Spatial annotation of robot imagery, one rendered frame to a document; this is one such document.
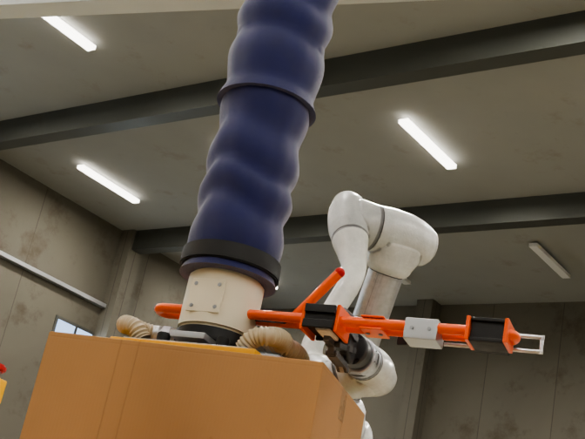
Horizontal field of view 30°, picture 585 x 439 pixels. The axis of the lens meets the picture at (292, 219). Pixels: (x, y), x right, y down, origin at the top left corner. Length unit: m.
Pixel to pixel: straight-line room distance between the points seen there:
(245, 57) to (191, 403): 0.85
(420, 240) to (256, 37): 0.80
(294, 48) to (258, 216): 0.42
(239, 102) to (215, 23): 9.08
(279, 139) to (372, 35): 8.73
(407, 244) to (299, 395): 1.00
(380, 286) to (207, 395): 1.00
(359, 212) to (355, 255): 0.16
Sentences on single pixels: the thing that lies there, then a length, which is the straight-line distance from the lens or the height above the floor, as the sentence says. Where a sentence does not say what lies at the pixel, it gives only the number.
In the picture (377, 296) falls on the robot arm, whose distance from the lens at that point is 3.04.
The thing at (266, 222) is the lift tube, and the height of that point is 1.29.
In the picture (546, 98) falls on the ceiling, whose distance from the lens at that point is 11.86.
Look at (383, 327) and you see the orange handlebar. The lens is 2.25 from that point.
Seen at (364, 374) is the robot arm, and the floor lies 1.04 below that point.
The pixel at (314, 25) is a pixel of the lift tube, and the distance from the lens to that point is 2.62.
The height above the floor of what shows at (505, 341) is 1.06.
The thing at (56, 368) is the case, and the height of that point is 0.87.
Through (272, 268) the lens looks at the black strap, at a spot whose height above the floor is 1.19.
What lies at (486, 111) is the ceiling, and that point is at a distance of 12.23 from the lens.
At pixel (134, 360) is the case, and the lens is 2.24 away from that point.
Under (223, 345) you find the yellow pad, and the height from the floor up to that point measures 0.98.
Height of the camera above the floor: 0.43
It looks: 21 degrees up
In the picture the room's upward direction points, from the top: 12 degrees clockwise
